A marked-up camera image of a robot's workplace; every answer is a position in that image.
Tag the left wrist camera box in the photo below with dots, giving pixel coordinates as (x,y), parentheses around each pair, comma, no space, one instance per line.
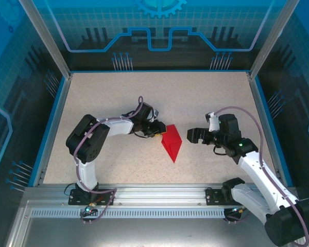
(155,114)

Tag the blue table border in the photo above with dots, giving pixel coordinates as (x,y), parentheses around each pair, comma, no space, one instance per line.
(264,103)

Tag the blue printed gear wall panel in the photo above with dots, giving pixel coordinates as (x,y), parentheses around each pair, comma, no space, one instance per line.
(92,15)

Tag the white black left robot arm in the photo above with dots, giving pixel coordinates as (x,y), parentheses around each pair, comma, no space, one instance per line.
(87,139)

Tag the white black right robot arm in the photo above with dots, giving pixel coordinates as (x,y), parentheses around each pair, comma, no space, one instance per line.
(257,175)

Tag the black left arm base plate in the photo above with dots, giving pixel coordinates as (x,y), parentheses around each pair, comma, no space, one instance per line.
(73,198)

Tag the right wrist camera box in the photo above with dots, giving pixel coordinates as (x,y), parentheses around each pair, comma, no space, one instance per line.
(213,123)

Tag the grey sheet metal tray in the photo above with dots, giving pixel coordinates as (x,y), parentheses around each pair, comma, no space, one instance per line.
(154,231)

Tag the red paper sheet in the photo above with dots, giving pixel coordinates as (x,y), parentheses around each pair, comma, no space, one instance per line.
(173,144)

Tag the blue printed side wall panel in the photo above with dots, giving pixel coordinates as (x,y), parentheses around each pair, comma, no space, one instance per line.
(10,90)
(298,90)

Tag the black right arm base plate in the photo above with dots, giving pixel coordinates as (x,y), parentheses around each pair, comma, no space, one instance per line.
(212,196)

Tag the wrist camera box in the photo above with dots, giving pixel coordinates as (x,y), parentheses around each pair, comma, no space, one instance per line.
(213,123)
(155,114)

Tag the aluminium frame post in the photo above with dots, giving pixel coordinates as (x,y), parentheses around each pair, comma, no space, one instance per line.
(269,38)
(47,38)

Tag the aluminium mounting rail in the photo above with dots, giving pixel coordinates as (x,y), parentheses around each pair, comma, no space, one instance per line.
(159,191)

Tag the aluminium table side rail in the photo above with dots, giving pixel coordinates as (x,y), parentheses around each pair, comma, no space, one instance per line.
(61,103)
(258,103)

